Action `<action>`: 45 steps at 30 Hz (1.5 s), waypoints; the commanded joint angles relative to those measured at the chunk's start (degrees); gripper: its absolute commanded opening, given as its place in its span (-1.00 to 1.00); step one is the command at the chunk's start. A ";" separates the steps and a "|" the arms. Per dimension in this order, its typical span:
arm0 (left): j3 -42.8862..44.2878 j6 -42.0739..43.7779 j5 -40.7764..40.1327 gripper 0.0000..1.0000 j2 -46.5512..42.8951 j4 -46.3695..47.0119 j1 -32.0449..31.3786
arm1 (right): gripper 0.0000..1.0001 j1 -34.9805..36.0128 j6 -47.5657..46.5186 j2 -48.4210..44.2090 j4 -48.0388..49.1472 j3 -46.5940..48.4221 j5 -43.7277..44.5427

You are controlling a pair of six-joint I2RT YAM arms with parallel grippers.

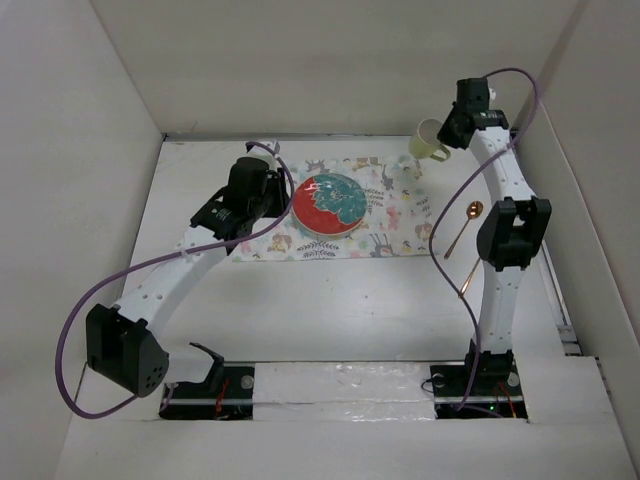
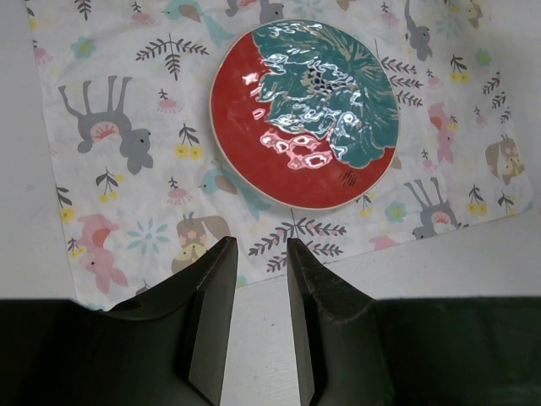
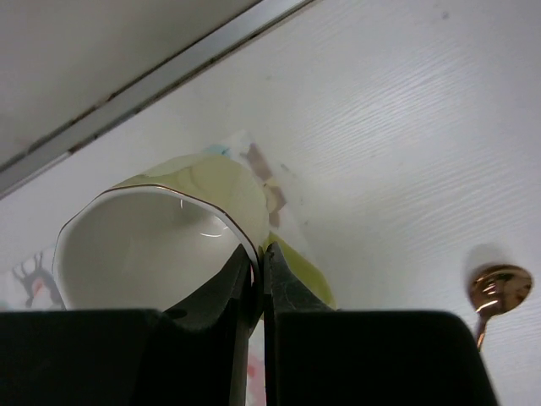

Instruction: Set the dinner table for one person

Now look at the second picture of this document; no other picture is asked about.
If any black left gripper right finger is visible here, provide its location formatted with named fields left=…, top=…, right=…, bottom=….
left=287, top=239, right=540, bottom=405

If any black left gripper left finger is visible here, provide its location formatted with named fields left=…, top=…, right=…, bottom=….
left=1, top=237, right=238, bottom=405

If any red and teal plate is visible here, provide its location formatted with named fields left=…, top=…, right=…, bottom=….
left=209, top=19, right=400, bottom=211

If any animal print cloth placemat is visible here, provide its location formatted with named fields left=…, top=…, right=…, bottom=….
left=26, top=1, right=533, bottom=309

